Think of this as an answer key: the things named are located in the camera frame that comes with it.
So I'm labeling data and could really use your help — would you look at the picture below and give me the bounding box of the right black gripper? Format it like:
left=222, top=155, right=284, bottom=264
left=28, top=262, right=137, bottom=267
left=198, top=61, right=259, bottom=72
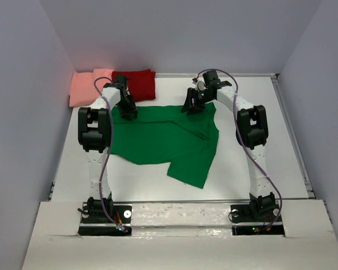
left=180, top=87, right=214, bottom=115

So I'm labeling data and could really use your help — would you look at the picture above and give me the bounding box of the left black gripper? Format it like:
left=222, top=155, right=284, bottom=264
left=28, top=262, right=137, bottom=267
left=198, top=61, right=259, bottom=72
left=117, top=94, right=138, bottom=121

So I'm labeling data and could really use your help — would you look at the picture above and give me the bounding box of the green t shirt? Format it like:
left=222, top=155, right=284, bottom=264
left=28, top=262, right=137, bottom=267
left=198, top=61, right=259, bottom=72
left=112, top=103, right=219, bottom=188

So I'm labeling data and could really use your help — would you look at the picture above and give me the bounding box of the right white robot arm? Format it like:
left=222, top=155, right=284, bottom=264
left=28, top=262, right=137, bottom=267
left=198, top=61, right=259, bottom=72
left=181, top=69, right=282, bottom=228

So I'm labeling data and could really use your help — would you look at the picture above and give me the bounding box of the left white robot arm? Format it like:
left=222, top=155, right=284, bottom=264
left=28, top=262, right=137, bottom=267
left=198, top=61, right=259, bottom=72
left=78, top=74, right=138, bottom=227

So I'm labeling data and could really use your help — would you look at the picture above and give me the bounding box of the folded red t shirt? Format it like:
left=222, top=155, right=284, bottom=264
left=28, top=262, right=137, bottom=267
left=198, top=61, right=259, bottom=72
left=112, top=69, right=156, bottom=102

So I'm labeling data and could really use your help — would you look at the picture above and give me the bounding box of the folded pink t shirt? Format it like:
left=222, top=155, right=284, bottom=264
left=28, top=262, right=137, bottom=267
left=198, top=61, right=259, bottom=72
left=69, top=68, right=114, bottom=107

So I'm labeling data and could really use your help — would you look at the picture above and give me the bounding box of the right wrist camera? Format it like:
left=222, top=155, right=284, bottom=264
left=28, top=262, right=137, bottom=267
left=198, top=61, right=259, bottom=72
left=192, top=77, right=207, bottom=92

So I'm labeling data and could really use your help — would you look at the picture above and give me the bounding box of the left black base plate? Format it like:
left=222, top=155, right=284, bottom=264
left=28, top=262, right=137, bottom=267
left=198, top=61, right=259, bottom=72
left=78, top=203, right=132, bottom=237

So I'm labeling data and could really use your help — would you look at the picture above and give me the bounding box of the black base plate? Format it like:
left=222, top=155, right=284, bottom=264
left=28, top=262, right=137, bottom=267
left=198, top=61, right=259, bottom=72
left=228, top=204, right=285, bottom=236
left=78, top=203, right=132, bottom=237

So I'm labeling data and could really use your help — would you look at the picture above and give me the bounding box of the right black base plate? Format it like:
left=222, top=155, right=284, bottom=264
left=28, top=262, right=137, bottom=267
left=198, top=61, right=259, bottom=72
left=228, top=204, right=285, bottom=236

